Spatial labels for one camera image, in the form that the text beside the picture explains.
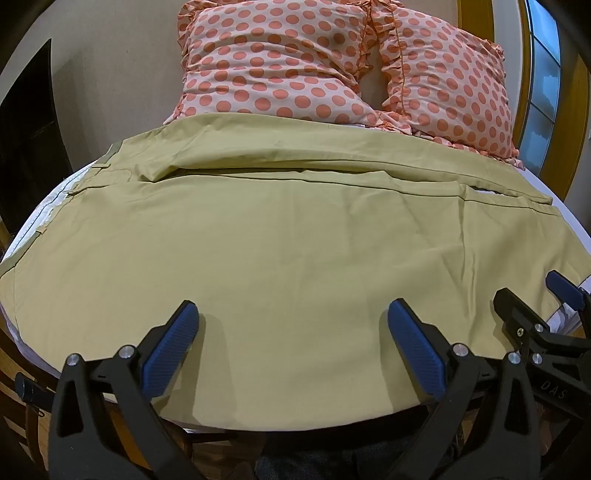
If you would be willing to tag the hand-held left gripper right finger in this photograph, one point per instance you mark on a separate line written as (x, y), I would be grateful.
(415, 348)

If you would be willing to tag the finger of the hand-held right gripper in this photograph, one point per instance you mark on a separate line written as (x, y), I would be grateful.
(511, 308)
(562, 285)

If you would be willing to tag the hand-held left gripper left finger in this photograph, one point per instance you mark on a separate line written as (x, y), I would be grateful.
(171, 344)

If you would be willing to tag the olive green bed sheet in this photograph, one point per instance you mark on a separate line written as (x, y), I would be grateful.
(286, 277)

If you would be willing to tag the white bed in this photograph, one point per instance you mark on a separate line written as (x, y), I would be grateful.
(34, 219)

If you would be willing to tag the wooden framed window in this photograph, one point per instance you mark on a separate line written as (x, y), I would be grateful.
(545, 83)

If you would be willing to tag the polka dot pillow with frill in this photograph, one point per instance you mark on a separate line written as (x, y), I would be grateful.
(452, 83)

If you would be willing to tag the dark door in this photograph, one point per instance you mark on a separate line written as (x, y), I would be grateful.
(27, 138)

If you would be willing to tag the large polka dot pillow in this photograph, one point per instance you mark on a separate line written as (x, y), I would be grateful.
(272, 64)

